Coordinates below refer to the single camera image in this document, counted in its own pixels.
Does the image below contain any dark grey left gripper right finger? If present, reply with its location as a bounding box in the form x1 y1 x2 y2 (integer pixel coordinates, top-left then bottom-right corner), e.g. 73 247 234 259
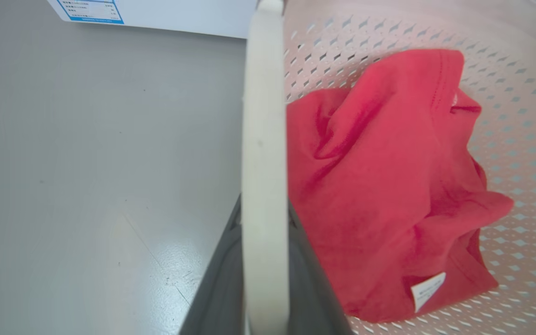
287 201 353 335

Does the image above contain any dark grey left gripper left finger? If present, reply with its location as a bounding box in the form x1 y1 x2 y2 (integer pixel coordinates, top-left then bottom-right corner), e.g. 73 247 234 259
179 194 246 335

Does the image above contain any white perforated plastic laundry basket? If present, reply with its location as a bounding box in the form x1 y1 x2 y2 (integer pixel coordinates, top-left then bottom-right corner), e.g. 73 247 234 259
241 0 536 335

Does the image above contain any red t-shirt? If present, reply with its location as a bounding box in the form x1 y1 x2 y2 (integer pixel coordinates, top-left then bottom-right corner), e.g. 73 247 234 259
287 48 515 324

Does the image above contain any white box with blue label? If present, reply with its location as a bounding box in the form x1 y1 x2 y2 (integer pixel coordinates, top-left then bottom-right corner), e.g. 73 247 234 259
47 0 260 39

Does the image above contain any blue bordered energy label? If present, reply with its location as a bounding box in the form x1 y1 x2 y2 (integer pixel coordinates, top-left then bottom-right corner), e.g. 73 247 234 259
56 0 125 25

